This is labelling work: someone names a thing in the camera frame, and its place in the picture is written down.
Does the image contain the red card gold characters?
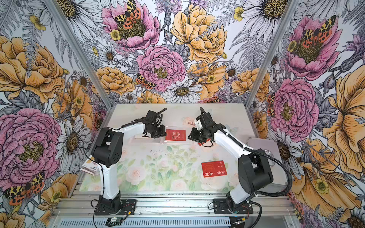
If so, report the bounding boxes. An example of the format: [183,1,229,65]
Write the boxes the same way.
[201,161,227,178]

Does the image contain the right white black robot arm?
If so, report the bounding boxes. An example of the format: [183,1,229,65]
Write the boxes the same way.
[188,110,273,212]

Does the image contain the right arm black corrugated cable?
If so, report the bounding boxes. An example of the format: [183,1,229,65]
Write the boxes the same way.
[225,131,293,228]

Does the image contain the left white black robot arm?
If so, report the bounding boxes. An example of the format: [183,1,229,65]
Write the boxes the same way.
[91,108,167,214]

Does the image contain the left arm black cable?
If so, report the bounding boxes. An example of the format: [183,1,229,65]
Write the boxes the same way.
[82,107,168,183]

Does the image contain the red card white characters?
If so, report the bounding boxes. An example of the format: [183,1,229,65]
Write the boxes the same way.
[165,129,186,142]

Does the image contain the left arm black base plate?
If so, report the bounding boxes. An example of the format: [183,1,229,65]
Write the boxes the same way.
[94,198,136,216]

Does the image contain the silver aluminium case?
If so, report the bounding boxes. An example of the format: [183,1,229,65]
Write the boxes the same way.
[247,137,288,189]

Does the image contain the aluminium front rail frame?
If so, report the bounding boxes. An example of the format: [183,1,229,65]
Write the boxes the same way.
[47,192,301,228]

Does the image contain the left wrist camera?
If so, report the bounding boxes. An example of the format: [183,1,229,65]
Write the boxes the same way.
[145,110,162,124]

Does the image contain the pale card red characters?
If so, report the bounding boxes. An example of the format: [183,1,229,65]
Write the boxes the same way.
[182,117,196,127]

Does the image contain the red and pink card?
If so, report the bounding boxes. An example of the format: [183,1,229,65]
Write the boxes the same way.
[198,139,214,148]

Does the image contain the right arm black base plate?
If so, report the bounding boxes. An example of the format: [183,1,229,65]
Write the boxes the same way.
[213,198,253,215]

